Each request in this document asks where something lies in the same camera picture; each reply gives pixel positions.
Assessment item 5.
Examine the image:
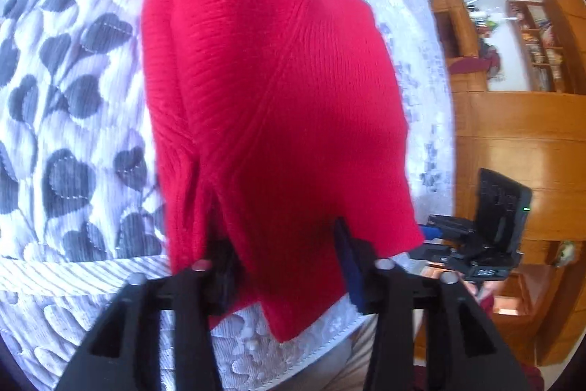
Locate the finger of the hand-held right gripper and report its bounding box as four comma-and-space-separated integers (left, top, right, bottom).
421, 214, 478, 239
407, 245, 457, 270

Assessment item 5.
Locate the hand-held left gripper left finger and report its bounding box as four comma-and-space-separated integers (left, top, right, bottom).
55, 240, 241, 391

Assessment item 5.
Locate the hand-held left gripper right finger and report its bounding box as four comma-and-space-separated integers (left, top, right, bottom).
333, 218, 533, 391

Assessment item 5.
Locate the red knit sweater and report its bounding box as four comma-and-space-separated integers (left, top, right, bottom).
140, 0, 426, 342

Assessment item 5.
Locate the person's right hand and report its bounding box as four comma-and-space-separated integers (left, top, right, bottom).
464, 279, 501, 310

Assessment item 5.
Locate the wooden cabinet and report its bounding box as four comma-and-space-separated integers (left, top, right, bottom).
451, 91, 586, 371

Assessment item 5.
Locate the white bed sheet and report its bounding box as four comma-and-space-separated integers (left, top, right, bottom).
256, 313, 378, 391

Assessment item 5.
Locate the dark red cloth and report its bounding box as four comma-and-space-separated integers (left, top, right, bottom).
450, 56, 490, 77

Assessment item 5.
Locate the wooden bookshelf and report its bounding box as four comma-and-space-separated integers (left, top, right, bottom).
505, 0, 586, 95

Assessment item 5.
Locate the wooden desk hutch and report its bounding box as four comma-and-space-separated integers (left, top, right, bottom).
429, 0, 490, 93

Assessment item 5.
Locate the white grey leaf print quilt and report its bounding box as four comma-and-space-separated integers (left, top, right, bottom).
0, 0, 456, 391

